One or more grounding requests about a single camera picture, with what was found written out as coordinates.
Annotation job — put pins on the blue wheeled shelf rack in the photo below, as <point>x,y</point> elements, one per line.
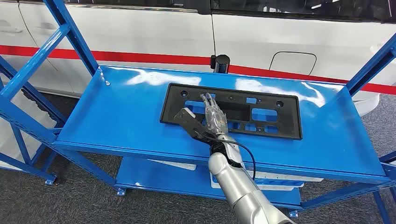
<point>28,168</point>

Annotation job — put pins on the blue metal shelf rack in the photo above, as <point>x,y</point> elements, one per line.
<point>123,117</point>

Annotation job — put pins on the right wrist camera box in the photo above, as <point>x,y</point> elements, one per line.
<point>191,123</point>

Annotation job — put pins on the red barrier belt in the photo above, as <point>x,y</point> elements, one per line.
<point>123,56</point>
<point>278,74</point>

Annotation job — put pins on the black plastic plate frame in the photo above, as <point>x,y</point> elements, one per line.
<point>278,131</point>

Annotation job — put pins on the black stanchion post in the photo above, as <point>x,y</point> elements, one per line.
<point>220,63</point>

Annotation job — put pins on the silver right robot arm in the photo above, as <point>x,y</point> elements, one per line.
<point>238,191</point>

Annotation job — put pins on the white car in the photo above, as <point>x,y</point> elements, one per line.
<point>154,31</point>

